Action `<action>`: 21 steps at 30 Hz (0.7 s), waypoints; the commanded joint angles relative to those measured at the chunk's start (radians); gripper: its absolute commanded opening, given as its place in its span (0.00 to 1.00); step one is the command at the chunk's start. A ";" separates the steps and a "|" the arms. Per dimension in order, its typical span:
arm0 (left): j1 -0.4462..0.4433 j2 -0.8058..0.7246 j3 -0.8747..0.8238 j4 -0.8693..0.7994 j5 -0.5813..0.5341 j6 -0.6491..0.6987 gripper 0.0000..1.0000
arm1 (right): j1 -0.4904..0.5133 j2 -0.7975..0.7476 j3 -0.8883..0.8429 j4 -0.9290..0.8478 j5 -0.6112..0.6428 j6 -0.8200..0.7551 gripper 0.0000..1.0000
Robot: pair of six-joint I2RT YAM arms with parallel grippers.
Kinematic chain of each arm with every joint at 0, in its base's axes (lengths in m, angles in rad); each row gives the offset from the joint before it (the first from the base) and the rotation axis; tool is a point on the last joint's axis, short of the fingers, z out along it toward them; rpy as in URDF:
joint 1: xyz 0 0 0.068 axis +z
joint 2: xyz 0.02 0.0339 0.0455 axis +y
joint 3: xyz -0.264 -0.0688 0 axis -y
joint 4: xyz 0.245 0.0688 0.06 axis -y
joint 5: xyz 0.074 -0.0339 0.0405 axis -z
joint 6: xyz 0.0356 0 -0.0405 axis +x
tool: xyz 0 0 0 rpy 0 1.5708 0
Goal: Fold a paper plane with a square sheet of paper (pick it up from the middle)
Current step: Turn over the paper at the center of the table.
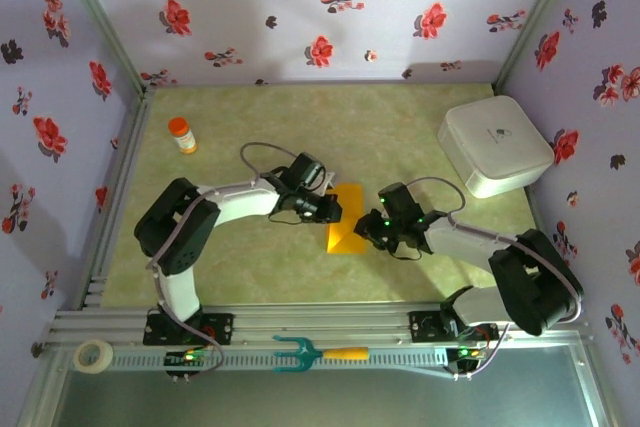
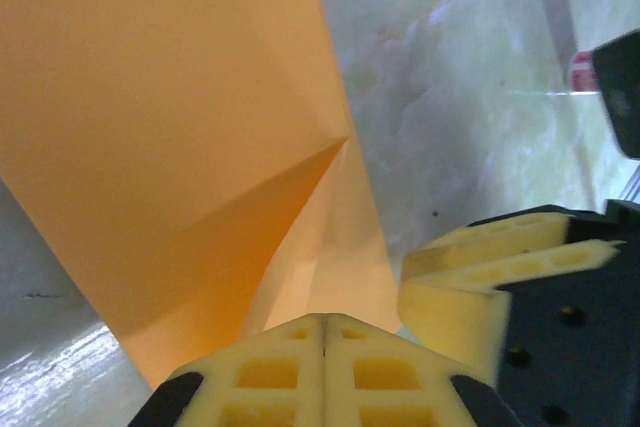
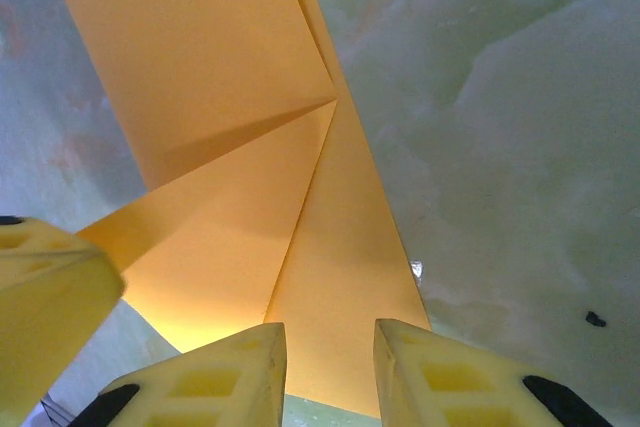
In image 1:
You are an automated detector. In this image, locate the white square lidded box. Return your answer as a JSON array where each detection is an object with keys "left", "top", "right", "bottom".
[{"left": 437, "top": 95, "right": 555, "bottom": 200}]

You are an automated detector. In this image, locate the small circuit board with LEDs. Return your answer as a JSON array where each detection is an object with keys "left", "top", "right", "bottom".
[
  {"left": 164, "top": 349, "right": 207, "bottom": 378},
  {"left": 446, "top": 346, "right": 489, "bottom": 373}
]

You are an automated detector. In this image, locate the orange-capped pill bottle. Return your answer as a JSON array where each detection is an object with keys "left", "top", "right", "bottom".
[{"left": 167, "top": 116, "right": 199, "bottom": 156}]

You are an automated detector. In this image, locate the white tape roll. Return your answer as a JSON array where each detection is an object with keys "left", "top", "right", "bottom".
[{"left": 73, "top": 339, "right": 114, "bottom": 375}]

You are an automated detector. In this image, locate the grey right arm cable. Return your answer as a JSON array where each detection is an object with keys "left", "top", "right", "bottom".
[{"left": 402, "top": 176, "right": 586, "bottom": 381}]

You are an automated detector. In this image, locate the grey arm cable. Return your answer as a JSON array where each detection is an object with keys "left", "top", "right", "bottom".
[
  {"left": 147, "top": 141, "right": 304, "bottom": 383},
  {"left": 402, "top": 176, "right": 586, "bottom": 381}
]

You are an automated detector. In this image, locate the grey left arm cable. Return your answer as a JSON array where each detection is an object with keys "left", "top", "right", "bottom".
[{"left": 147, "top": 141, "right": 304, "bottom": 383}]

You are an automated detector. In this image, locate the aluminium rail beam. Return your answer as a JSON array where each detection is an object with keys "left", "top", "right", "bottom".
[{"left": 47, "top": 302, "right": 594, "bottom": 348}]

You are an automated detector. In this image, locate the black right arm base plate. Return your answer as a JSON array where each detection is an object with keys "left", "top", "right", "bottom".
[{"left": 408, "top": 310, "right": 500, "bottom": 343}]

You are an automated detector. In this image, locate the teal garden fork yellow handle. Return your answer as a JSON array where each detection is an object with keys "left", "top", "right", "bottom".
[{"left": 272, "top": 334, "right": 370, "bottom": 374}]

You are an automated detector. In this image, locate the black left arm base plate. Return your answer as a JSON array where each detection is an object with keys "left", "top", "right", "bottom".
[{"left": 143, "top": 310, "right": 235, "bottom": 347}]

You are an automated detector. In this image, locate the grey slotted cable duct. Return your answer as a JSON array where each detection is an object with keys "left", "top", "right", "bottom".
[{"left": 109, "top": 346, "right": 451, "bottom": 373}]

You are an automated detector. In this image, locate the aluminium side rail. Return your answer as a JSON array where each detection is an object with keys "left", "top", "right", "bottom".
[{"left": 74, "top": 86, "right": 156, "bottom": 308}]

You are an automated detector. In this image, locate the aluminium corner post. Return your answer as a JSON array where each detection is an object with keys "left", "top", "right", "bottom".
[
  {"left": 492, "top": 0, "right": 586, "bottom": 91},
  {"left": 49, "top": 0, "right": 146, "bottom": 93}
]

